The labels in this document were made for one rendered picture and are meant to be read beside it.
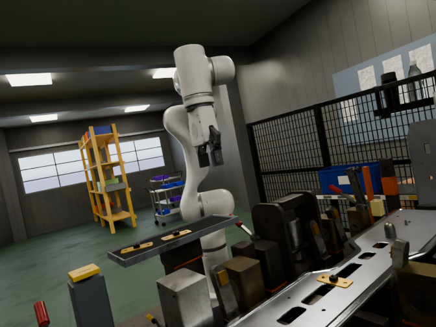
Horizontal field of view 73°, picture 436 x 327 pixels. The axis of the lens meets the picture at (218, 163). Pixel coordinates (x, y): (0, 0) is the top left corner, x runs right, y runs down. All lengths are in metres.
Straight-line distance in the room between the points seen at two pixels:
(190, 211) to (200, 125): 0.52
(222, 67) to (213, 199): 0.58
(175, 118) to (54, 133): 9.28
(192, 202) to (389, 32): 3.40
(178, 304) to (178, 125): 0.74
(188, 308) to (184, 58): 0.59
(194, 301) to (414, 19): 3.72
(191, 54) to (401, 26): 3.44
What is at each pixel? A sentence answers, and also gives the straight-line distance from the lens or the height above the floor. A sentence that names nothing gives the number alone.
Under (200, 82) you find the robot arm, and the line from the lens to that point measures 0.79.
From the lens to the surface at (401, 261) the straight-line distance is 0.78.
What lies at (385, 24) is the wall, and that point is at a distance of 4.17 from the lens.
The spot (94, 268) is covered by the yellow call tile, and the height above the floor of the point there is 1.16.
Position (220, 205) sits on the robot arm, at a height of 1.16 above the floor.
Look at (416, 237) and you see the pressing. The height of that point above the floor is 1.00.
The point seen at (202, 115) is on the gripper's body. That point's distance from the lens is 0.76.
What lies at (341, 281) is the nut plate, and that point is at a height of 1.00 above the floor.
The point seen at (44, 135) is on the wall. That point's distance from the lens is 10.40.
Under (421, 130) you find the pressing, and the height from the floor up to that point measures 1.30.
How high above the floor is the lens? 1.37
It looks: 2 degrees down
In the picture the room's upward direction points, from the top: 11 degrees counter-clockwise
